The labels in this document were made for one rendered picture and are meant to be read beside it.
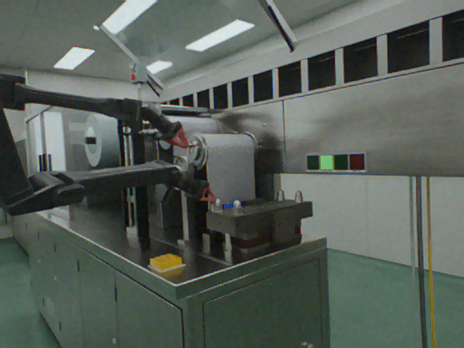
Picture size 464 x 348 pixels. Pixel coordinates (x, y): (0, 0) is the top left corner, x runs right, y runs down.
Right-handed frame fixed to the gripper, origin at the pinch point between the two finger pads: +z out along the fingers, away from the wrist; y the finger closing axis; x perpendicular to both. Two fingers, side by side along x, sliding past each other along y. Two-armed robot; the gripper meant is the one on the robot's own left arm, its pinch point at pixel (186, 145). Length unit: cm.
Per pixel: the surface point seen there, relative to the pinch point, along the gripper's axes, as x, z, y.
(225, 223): -19.7, 19.0, 20.6
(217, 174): -2.8, 14.4, 6.2
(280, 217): -7.2, 33.7, 26.9
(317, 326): -30, 73, 29
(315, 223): 106, 257, -160
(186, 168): -6.0, 6.0, -2.0
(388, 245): 98, 269, -69
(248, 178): 5.7, 28.2, 5.4
